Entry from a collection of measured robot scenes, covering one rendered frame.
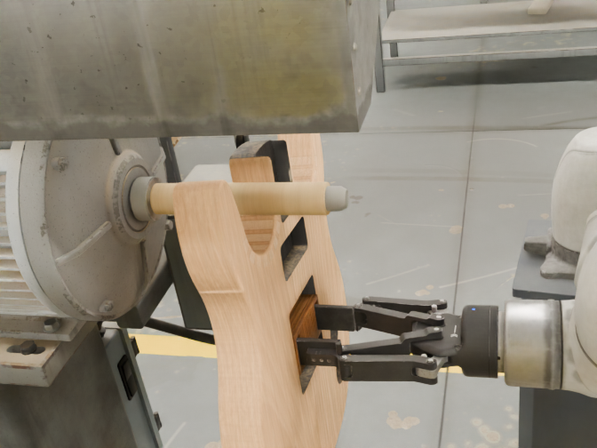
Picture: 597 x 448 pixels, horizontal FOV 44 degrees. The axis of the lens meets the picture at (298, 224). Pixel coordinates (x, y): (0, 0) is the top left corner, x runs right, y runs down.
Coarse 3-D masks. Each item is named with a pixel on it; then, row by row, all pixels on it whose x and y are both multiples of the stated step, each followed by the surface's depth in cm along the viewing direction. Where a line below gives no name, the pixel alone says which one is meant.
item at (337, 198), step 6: (330, 186) 71; (336, 186) 71; (330, 192) 70; (336, 192) 70; (342, 192) 70; (330, 198) 70; (336, 198) 70; (342, 198) 70; (348, 198) 71; (330, 204) 70; (336, 204) 70; (342, 204) 70; (330, 210) 71; (336, 210) 71; (342, 210) 71
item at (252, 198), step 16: (160, 192) 74; (240, 192) 72; (256, 192) 72; (272, 192) 71; (288, 192) 71; (304, 192) 70; (320, 192) 70; (160, 208) 75; (240, 208) 72; (256, 208) 72; (272, 208) 72; (288, 208) 71; (304, 208) 71; (320, 208) 70
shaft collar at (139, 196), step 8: (136, 184) 75; (144, 184) 75; (152, 184) 75; (136, 192) 74; (144, 192) 74; (136, 200) 74; (144, 200) 74; (136, 208) 75; (144, 208) 74; (136, 216) 75; (144, 216) 75; (152, 216) 75; (160, 216) 77
